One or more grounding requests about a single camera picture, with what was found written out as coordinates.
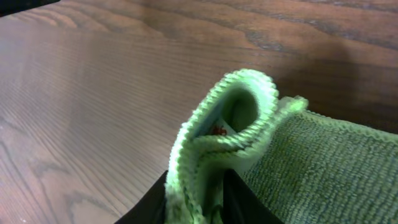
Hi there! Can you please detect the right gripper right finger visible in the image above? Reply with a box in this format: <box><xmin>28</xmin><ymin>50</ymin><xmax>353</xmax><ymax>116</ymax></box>
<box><xmin>222</xmin><ymin>169</ymin><xmax>283</xmax><ymax>224</ymax></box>

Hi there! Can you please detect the light green cloth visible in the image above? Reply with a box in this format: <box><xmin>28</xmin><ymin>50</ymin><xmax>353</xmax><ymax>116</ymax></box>
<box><xmin>165</xmin><ymin>69</ymin><xmax>397</xmax><ymax>223</ymax></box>

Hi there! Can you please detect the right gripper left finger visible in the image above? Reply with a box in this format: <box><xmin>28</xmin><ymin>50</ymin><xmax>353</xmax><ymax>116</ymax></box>
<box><xmin>114</xmin><ymin>170</ymin><xmax>168</xmax><ymax>224</ymax></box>

